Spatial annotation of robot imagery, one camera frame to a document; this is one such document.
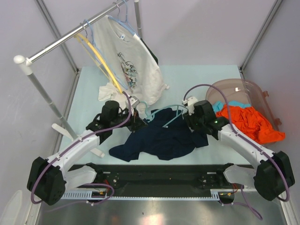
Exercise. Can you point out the green hanger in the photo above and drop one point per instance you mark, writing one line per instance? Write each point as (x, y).
(168, 113)

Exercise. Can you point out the silver clothes rack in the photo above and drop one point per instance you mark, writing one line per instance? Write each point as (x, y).
(26, 118)

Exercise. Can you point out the white printed t-shirt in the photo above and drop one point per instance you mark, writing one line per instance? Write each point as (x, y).
(130, 60)

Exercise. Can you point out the yellow hanger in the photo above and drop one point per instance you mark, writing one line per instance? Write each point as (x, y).
(98, 59)

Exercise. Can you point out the orange garment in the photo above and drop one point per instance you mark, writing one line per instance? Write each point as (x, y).
(252, 123)

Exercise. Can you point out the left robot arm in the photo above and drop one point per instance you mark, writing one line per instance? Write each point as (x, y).
(50, 178)

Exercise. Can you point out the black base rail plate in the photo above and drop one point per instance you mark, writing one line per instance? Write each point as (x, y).
(160, 182)

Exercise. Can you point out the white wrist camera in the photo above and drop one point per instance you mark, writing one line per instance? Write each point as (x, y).
(133, 102)
(189, 103)

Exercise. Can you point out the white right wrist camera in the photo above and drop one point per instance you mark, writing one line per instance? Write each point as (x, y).
(189, 103)

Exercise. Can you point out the navy blue t-shirt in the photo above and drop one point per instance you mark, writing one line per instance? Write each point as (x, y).
(166, 143)

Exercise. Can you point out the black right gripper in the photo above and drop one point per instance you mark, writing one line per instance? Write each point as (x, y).
(190, 119)

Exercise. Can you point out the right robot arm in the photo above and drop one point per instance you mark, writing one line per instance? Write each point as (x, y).
(270, 174)

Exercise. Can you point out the turquoise garment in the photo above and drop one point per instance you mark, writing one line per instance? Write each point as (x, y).
(218, 106)

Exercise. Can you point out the pink translucent plastic basket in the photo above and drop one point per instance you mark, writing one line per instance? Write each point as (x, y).
(247, 92)

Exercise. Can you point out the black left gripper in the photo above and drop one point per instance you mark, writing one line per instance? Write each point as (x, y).
(136, 123)

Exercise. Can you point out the light blue hanger with shirt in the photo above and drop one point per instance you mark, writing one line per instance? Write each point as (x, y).
(125, 24)

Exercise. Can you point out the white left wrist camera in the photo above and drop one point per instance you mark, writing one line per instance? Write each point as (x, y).
(133, 102)

